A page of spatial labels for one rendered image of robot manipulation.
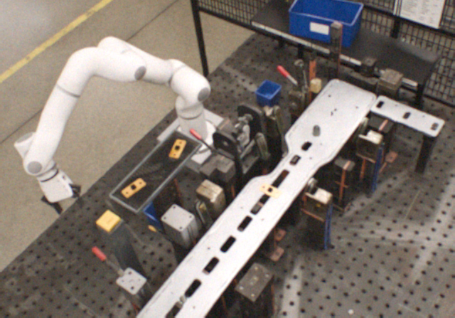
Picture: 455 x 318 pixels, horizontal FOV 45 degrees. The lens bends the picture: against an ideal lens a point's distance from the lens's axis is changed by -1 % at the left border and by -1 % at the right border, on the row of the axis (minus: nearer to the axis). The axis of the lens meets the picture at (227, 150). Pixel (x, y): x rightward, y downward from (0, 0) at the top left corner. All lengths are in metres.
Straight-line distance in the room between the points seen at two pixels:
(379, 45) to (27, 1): 3.52
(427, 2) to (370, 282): 1.19
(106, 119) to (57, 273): 1.70
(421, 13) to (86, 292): 1.84
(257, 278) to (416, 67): 1.21
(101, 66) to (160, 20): 2.75
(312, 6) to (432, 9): 0.57
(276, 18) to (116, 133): 1.53
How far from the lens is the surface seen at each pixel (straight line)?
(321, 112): 2.35
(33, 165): 1.91
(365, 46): 2.62
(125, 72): 1.92
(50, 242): 2.54
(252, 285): 1.87
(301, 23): 2.62
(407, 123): 2.35
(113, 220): 1.93
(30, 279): 2.49
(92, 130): 3.87
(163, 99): 3.92
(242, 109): 2.15
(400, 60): 2.57
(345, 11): 2.70
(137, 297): 1.91
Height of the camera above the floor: 2.71
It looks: 50 degrees down
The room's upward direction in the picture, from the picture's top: 9 degrees counter-clockwise
